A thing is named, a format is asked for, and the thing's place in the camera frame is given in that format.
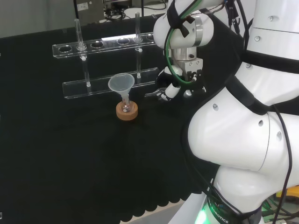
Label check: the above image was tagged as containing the clear round-bottom flask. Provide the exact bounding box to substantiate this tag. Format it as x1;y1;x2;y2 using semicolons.
121;98;134;114

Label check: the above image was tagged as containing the clear glass weighing funnel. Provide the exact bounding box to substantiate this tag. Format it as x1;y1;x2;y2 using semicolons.
144;91;161;99

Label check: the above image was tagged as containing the yellow stop button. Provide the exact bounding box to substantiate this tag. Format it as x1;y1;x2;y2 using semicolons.
275;179;299;201

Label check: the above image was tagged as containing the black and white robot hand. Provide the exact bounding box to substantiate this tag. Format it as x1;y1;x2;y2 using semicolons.
153;66;195;102

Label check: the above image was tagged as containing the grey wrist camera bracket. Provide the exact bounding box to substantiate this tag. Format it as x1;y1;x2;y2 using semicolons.
178;58;203;83

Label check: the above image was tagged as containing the grey metal cabinet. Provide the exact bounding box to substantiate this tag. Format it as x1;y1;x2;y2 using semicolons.
74;0;105;25

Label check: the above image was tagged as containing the clear test tube rack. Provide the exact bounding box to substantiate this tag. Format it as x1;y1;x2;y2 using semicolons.
51;11;164;100

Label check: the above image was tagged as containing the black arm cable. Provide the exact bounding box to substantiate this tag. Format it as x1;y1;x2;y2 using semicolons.
272;105;294;224

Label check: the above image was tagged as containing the black bench cloth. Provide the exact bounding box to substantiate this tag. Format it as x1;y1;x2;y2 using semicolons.
0;13;236;223

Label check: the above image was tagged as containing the translucent plastic funnel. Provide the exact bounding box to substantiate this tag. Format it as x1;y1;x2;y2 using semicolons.
107;73;135;104

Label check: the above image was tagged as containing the round cork ring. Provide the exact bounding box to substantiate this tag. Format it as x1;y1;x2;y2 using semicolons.
116;100;139;121

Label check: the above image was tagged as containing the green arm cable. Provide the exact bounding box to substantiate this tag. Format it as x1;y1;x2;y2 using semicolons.
163;0;206;84

